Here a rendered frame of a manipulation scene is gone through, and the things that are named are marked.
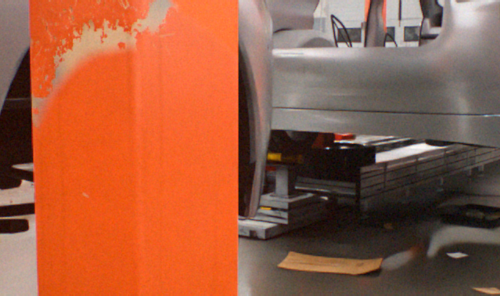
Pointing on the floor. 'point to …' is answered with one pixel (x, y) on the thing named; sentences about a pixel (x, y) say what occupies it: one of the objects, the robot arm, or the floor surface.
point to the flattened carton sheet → (322, 265)
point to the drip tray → (493, 215)
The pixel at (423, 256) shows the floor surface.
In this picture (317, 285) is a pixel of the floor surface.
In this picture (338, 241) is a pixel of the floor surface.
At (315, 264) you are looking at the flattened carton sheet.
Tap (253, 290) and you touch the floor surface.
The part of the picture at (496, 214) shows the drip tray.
